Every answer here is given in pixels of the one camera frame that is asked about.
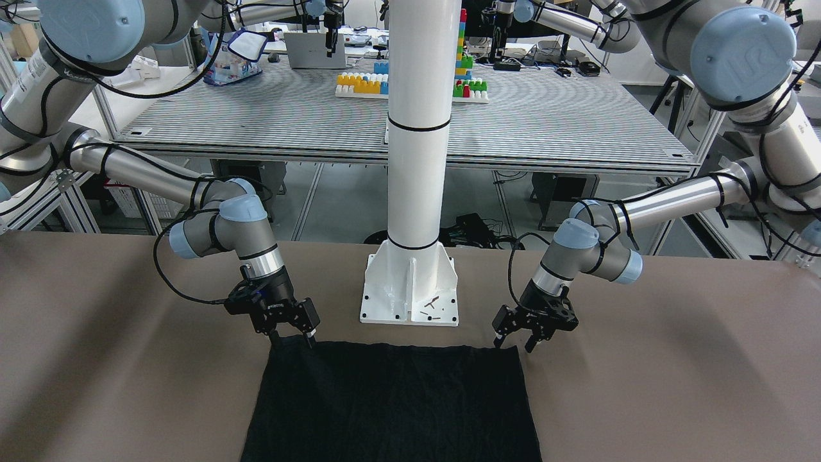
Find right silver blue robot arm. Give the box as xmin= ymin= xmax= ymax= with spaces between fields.
xmin=2 ymin=1 xmax=320 ymax=345

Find striped metal workbench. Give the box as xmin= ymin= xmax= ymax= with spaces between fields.
xmin=119 ymin=60 xmax=698 ymax=176

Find colourful toy building blocks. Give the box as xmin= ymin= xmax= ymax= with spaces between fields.
xmin=334 ymin=1 xmax=490 ymax=105

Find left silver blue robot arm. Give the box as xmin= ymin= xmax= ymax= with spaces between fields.
xmin=492 ymin=1 xmax=819 ymax=352

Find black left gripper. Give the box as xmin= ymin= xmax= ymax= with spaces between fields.
xmin=493 ymin=282 xmax=579 ymax=354

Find black printed t-shirt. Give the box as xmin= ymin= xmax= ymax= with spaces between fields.
xmin=241 ymin=336 xmax=542 ymax=461

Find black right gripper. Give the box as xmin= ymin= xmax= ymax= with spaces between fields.
xmin=242 ymin=266 xmax=320 ymax=349

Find white central mounting column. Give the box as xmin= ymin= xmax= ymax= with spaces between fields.
xmin=360 ymin=0 xmax=460 ymax=327

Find blue printed plastic bag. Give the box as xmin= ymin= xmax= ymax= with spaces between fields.
xmin=203 ymin=28 xmax=267 ymax=87

